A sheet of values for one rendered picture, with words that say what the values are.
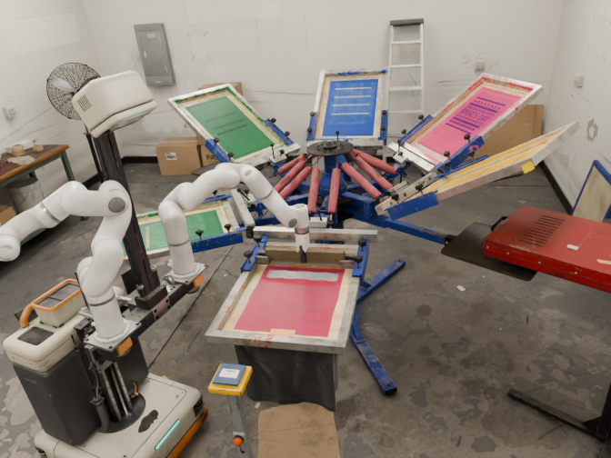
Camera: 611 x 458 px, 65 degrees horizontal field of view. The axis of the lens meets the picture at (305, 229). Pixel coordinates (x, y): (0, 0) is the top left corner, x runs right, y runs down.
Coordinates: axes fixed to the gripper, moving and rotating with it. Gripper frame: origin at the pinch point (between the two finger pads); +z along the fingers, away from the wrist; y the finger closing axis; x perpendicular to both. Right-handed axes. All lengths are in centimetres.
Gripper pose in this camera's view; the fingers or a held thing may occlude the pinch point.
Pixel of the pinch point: (305, 257)
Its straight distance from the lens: 239.8
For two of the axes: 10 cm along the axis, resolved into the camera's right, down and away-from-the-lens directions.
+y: -2.2, 4.7, -8.6
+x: 9.7, 0.3, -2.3
